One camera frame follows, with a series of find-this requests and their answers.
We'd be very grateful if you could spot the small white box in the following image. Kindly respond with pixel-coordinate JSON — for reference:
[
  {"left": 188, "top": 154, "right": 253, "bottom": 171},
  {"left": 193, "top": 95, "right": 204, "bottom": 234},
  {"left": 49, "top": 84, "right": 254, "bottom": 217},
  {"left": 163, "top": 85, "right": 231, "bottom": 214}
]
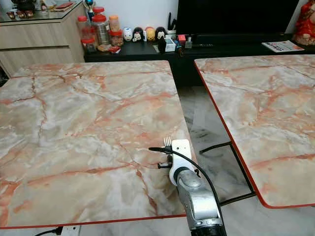
[{"left": 165, "top": 36, "right": 177, "bottom": 52}]

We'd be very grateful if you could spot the black TV console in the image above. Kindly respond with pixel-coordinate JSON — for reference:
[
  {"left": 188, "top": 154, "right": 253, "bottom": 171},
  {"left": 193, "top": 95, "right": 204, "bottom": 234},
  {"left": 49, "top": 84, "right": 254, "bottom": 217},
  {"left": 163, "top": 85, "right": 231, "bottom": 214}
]
[{"left": 84, "top": 32, "right": 315, "bottom": 87}]

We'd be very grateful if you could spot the yellow round figurine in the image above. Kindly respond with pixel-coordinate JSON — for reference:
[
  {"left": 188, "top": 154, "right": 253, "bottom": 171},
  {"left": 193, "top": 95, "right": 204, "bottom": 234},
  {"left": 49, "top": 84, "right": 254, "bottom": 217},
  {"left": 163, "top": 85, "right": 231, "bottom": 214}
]
[{"left": 145, "top": 27, "right": 156, "bottom": 42}]

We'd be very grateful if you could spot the black mouse-ear figurine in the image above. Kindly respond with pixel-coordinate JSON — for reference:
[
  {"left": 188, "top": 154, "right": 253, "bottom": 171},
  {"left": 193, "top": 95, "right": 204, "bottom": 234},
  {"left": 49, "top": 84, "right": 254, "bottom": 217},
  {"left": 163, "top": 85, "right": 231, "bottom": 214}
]
[{"left": 156, "top": 27, "right": 167, "bottom": 41}]

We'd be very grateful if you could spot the white round figurine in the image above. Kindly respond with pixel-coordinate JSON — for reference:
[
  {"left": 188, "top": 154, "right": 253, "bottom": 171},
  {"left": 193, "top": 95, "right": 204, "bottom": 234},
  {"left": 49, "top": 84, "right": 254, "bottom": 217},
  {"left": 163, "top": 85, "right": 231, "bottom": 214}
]
[{"left": 123, "top": 27, "right": 133, "bottom": 42}]

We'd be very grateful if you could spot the large red-lid snack jar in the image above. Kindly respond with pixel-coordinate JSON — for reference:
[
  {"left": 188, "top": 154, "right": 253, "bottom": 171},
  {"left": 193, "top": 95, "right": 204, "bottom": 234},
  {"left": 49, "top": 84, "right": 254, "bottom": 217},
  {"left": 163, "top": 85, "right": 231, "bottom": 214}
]
[{"left": 92, "top": 15, "right": 111, "bottom": 48}]

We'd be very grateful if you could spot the orange-lid snack jar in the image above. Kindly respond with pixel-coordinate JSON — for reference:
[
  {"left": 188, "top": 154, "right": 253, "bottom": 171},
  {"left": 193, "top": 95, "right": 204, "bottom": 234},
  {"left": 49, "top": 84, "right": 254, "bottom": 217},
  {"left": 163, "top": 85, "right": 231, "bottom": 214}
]
[{"left": 109, "top": 15, "right": 121, "bottom": 32}]

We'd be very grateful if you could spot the tall clear red-lid jar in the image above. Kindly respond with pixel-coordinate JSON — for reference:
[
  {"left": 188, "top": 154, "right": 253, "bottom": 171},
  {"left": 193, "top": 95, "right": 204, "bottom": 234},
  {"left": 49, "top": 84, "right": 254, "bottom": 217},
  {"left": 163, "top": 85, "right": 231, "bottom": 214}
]
[{"left": 77, "top": 16, "right": 90, "bottom": 40}]

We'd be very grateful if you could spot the black television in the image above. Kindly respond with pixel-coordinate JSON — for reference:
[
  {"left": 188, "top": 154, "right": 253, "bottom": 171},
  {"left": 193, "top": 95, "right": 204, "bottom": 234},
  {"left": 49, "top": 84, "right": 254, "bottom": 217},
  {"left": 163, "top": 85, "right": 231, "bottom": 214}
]
[{"left": 176, "top": 0, "right": 301, "bottom": 35}]

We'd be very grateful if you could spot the white orange magazine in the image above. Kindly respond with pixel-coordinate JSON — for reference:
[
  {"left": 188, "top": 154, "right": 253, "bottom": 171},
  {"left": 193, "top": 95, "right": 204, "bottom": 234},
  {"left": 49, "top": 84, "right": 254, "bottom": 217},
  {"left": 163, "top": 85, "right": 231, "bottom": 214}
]
[{"left": 262, "top": 40, "right": 305, "bottom": 53}]

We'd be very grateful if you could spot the light wooden sideboard cabinet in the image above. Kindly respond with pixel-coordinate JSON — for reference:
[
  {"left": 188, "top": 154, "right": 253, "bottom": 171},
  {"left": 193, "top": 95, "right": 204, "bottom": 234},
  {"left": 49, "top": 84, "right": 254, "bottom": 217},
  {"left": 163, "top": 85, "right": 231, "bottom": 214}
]
[{"left": 0, "top": 2, "right": 87, "bottom": 77}]

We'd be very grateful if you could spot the flat red tray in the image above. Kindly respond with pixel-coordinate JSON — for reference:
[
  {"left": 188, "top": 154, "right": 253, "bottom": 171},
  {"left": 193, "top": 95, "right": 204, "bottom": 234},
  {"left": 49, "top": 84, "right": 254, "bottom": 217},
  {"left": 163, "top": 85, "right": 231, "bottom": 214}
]
[{"left": 54, "top": 2, "right": 74, "bottom": 11}]

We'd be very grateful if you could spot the dark tea set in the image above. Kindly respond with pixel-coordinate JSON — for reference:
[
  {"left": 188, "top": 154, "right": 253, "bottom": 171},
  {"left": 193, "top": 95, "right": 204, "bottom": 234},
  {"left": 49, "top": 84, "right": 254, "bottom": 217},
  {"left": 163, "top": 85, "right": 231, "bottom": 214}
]
[{"left": 7, "top": 0, "right": 41, "bottom": 20}]

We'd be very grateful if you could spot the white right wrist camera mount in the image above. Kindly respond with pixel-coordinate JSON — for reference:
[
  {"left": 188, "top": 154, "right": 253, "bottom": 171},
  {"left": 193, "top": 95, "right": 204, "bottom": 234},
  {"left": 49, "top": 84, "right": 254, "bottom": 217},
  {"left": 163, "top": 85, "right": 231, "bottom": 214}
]
[{"left": 169, "top": 139, "right": 195, "bottom": 186}]

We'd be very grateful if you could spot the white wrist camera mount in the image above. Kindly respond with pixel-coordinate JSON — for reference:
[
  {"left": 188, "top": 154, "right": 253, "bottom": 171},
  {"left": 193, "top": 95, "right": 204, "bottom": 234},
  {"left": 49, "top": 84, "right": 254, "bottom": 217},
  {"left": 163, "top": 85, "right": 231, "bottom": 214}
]
[
  {"left": 61, "top": 225, "right": 81, "bottom": 236},
  {"left": 169, "top": 139, "right": 195, "bottom": 186}
]

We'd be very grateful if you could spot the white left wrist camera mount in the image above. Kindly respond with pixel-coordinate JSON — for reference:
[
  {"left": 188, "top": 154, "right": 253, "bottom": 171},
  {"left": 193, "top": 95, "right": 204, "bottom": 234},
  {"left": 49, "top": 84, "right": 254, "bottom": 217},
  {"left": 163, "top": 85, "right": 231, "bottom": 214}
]
[{"left": 61, "top": 225, "right": 81, "bottom": 236}]

